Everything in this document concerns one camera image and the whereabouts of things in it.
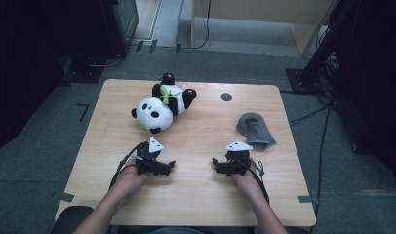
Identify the left hand-held gripper cable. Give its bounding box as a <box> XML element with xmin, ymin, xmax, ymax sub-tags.
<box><xmin>108</xmin><ymin>140</ymin><xmax>148</xmax><ymax>191</ymax></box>

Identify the hand-held gripper cable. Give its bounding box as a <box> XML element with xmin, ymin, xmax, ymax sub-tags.
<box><xmin>248</xmin><ymin>159</ymin><xmax>271</xmax><ymax>204</ymax></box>
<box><xmin>108</xmin><ymin>140</ymin><xmax>148</xmax><ymax>191</ymax></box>

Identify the black chair seat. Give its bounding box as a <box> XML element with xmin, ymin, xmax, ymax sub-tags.
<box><xmin>49</xmin><ymin>205</ymin><xmax>95</xmax><ymax>234</ymax></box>

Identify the black floor cable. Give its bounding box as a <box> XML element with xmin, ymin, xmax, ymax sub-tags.
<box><xmin>314</xmin><ymin>106</ymin><xmax>333</xmax><ymax>213</ymax></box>
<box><xmin>288</xmin><ymin>103</ymin><xmax>334</xmax><ymax>128</ymax></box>

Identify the black floor base plate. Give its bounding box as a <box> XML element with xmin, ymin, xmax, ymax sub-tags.
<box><xmin>60</xmin><ymin>55</ymin><xmax>104</xmax><ymax>87</ymax></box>

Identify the person's right hand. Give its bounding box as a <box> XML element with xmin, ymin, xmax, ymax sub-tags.
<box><xmin>233</xmin><ymin>158</ymin><xmax>266</xmax><ymax>197</ymax></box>

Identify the black metal stand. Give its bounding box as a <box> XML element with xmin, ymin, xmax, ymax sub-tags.
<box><xmin>285</xmin><ymin>0</ymin><xmax>353</xmax><ymax>96</ymax></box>

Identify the tangled cable bundle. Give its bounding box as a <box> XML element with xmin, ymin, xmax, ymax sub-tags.
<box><xmin>316</xmin><ymin>52</ymin><xmax>340</xmax><ymax>105</ymax></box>

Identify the person's left hand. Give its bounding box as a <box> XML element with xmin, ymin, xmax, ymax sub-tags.
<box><xmin>116</xmin><ymin>158</ymin><xmax>152</xmax><ymax>193</ymax></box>

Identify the black monitor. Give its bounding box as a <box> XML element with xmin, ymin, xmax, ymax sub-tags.
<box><xmin>101</xmin><ymin>0</ymin><xmax>140</xmax><ymax>58</ymax></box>

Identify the light wooden cabinet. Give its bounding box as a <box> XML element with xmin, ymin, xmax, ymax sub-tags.
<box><xmin>189</xmin><ymin>0</ymin><xmax>337</xmax><ymax>57</ymax></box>

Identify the black angled floor tape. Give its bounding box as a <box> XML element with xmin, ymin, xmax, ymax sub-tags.
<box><xmin>76</xmin><ymin>102</ymin><xmax>91</xmax><ymax>123</ymax></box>

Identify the panda plush toy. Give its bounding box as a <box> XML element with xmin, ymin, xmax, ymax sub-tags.
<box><xmin>131</xmin><ymin>71</ymin><xmax>198</xmax><ymax>135</ymax></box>

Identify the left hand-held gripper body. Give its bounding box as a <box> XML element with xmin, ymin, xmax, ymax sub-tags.
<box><xmin>136</xmin><ymin>136</ymin><xmax>168</xmax><ymax>176</ymax></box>

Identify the grey knitted hat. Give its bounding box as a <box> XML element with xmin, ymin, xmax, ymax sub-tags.
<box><xmin>235</xmin><ymin>112</ymin><xmax>278</xmax><ymax>150</ymax></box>

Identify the black hanging cable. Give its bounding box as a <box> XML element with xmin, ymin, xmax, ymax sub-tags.
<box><xmin>185</xmin><ymin>0</ymin><xmax>213</xmax><ymax>51</ymax></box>

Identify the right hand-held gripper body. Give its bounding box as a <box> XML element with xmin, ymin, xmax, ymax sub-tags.
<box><xmin>223</xmin><ymin>139</ymin><xmax>254</xmax><ymax>176</ymax></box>

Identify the right hand-held gripper cable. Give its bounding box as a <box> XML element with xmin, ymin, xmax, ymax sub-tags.
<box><xmin>248</xmin><ymin>159</ymin><xmax>271</xmax><ymax>204</ymax></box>

